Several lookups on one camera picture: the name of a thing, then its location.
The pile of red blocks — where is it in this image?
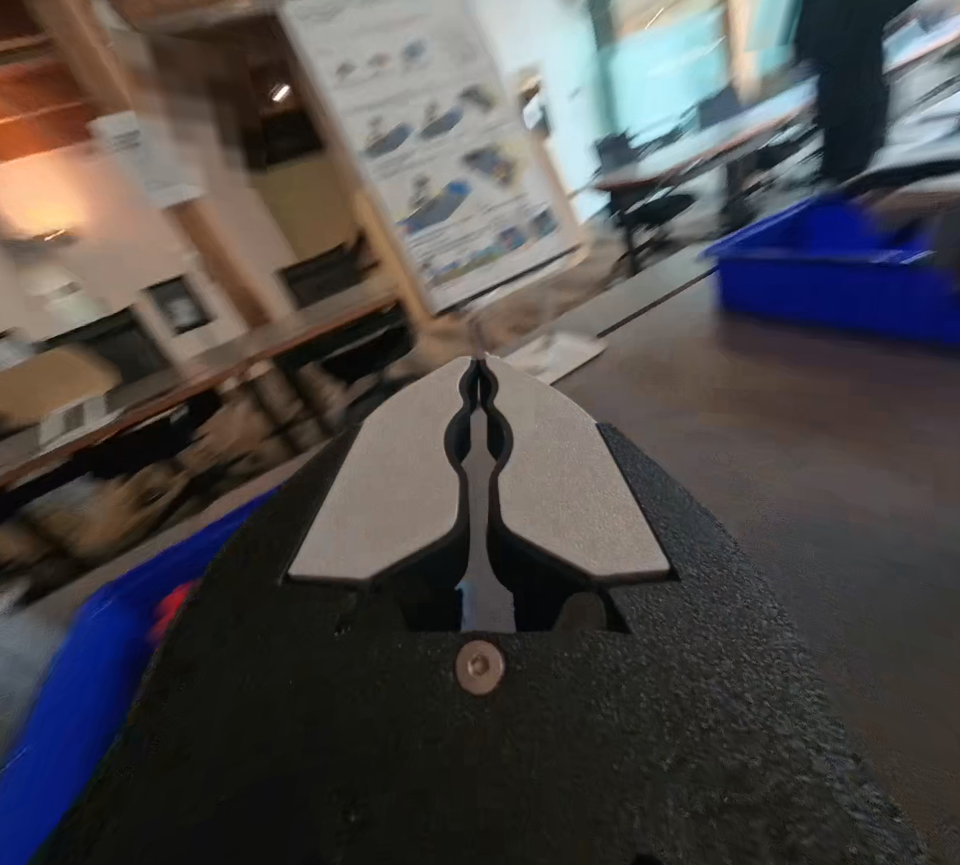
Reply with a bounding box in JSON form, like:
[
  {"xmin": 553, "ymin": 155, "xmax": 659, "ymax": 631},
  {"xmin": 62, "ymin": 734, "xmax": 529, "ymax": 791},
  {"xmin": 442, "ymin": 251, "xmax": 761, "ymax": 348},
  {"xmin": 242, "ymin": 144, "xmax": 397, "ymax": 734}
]
[{"xmin": 150, "ymin": 580, "xmax": 198, "ymax": 645}]

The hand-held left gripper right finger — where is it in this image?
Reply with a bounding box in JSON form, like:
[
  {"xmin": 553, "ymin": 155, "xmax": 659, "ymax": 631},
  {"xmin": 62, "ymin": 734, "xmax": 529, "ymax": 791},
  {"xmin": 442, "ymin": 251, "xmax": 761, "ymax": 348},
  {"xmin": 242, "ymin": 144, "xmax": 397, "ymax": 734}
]
[{"xmin": 480, "ymin": 357, "xmax": 672, "ymax": 589}]

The white paper sheet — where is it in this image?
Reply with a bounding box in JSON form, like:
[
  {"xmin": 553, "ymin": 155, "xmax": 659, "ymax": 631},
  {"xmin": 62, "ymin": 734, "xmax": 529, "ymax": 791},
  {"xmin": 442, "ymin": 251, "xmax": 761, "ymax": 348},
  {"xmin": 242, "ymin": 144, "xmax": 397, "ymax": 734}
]
[{"xmin": 501, "ymin": 331, "xmax": 607, "ymax": 386}]

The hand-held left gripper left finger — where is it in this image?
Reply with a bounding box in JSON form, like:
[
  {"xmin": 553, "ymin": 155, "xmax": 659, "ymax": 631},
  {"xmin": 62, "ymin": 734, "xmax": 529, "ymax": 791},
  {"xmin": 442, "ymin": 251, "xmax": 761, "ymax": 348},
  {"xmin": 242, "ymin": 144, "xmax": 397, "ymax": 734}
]
[{"xmin": 287, "ymin": 356, "xmax": 481, "ymax": 590}]

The white wall sign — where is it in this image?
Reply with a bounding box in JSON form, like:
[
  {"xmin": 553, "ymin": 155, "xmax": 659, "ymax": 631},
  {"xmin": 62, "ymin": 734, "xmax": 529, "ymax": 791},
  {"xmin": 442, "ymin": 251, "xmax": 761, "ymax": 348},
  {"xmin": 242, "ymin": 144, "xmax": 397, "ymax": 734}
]
[{"xmin": 88, "ymin": 113, "xmax": 205, "ymax": 208}]

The blue plastic bin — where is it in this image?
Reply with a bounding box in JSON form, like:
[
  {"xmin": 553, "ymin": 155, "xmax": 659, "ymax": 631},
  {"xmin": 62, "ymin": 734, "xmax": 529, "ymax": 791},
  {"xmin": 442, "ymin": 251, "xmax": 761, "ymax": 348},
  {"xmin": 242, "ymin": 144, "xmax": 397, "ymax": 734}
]
[{"xmin": 703, "ymin": 193, "xmax": 960, "ymax": 350}]

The blue bin with toy blocks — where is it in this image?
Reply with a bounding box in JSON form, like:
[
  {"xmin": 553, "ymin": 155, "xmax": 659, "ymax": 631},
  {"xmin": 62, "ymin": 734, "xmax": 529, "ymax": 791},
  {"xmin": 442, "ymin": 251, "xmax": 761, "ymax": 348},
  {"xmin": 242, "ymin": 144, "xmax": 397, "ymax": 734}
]
[{"xmin": 0, "ymin": 486, "xmax": 280, "ymax": 847}]

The brown office table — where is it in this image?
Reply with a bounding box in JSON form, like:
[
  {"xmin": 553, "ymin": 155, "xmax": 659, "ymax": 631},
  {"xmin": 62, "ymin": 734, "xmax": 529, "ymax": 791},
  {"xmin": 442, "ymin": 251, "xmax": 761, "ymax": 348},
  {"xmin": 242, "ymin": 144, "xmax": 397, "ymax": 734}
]
[{"xmin": 592, "ymin": 81, "xmax": 820, "ymax": 270}]

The long wooden table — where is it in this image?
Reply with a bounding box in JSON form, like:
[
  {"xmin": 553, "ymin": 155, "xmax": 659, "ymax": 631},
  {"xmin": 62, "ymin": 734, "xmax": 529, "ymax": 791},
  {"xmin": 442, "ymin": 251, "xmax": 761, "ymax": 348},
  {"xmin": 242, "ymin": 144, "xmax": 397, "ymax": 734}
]
[{"xmin": 0, "ymin": 293, "xmax": 415, "ymax": 487}]

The large white wall poster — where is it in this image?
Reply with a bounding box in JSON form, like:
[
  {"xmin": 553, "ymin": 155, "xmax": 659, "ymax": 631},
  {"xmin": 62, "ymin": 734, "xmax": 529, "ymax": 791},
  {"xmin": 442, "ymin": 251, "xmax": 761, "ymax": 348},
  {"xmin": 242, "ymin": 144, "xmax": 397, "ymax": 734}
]
[{"xmin": 281, "ymin": 0, "xmax": 588, "ymax": 317}]

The black office chair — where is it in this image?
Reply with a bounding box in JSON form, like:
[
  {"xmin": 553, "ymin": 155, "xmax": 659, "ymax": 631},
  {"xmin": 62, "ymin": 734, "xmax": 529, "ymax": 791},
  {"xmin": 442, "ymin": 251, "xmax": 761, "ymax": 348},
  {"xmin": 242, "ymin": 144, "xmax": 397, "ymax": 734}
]
[{"xmin": 597, "ymin": 130, "xmax": 700, "ymax": 275}]

